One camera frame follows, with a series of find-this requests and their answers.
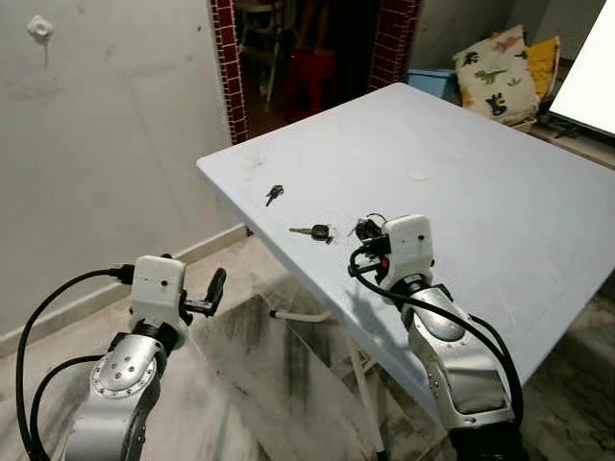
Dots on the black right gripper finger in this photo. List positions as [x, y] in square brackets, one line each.
[376, 236]

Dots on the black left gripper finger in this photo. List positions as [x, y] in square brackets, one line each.
[216, 286]

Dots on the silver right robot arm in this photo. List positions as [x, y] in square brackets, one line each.
[461, 370]

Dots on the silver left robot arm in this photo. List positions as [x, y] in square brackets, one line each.
[120, 384]

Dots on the silver key with black head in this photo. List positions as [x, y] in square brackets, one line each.
[320, 232]

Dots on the white folding table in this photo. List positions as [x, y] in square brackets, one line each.
[480, 211]

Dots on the small dark key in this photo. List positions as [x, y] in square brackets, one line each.
[275, 194]

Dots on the blue plastic box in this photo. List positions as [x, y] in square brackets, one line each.
[432, 83]

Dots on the red plastic stool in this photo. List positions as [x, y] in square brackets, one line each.
[312, 72]

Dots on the white dinosaur print pillow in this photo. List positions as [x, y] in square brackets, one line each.
[492, 77]

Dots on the wooden high chair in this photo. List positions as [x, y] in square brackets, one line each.
[261, 29]

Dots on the yellow pillow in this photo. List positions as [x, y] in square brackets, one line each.
[544, 65]

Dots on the large flat television screen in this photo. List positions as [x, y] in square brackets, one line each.
[588, 67]

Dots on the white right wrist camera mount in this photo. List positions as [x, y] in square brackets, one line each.
[408, 248]

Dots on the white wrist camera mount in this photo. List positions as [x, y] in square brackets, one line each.
[157, 288]
[408, 248]

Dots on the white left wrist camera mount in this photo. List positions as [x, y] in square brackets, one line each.
[157, 288]

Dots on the white wall hook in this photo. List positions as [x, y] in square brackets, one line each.
[39, 28]

